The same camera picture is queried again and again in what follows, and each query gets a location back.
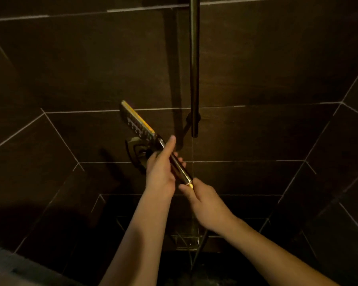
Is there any person's right hand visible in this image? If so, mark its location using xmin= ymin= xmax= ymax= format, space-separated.
xmin=178 ymin=178 xmax=237 ymax=233

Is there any chrome handheld shower head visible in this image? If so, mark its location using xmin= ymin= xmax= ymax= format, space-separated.
xmin=120 ymin=100 xmax=194 ymax=188

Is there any dark vertical shower rail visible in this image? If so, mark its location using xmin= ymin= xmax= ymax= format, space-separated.
xmin=189 ymin=0 xmax=201 ymax=138

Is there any chrome wall mixer valve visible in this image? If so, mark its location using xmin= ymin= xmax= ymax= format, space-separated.
xmin=125 ymin=135 xmax=153 ymax=176

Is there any person's left hand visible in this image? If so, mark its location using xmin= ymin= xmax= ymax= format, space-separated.
xmin=145 ymin=135 xmax=187 ymax=199

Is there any metal shower hose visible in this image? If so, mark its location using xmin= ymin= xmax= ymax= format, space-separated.
xmin=190 ymin=229 xmax=210 ymax=270

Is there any person's left forearm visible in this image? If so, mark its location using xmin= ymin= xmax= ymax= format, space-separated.
xmin=99 ymin=190 xmax=175 ymax=286

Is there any person's right forearm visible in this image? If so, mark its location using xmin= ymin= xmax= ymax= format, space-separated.
xmin=218 ymin=215 xmax=341 ymax=286

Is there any wire shower basket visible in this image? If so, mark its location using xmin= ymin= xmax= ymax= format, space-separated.
xmin=169 ymin=217 xmax=210 ymax=252

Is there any grey shower curb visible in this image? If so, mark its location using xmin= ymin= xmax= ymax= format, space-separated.
xmin=0 ymin=241 xmax=82 ymax=286

